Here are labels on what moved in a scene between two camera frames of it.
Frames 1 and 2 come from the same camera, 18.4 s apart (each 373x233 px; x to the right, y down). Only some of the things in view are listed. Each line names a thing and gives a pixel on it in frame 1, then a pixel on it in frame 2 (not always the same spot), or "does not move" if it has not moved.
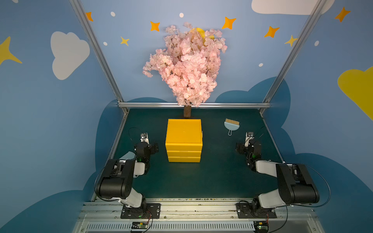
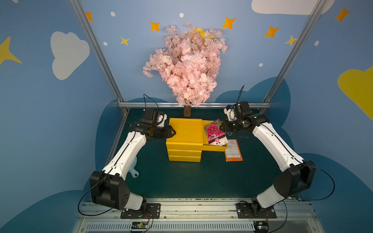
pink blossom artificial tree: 190,62 does not move
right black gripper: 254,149 → 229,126
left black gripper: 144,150 → 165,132
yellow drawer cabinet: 184,140 does not move
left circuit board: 139,225 does not move
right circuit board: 261,226 does not move
